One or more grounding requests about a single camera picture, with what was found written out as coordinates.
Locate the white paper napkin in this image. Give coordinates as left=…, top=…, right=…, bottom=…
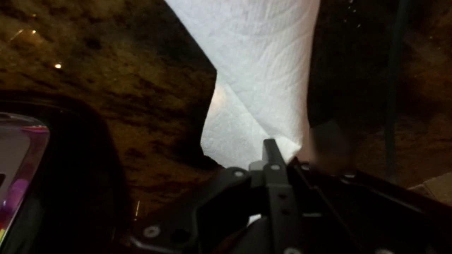
left=163, top=0, right=322, bottom=170

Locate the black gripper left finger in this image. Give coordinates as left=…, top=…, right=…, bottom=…
left=125, top=138, right=279, bottom=254

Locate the chrome and black toaster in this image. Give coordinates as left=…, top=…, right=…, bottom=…
left=0, top=97, right=131, bottom=254

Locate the grey power cable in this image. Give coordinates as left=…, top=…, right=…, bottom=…
left=382, top=0, right=408, bottom=183

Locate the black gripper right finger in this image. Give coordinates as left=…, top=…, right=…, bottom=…
left=271, top=138, right=452, bottom=254

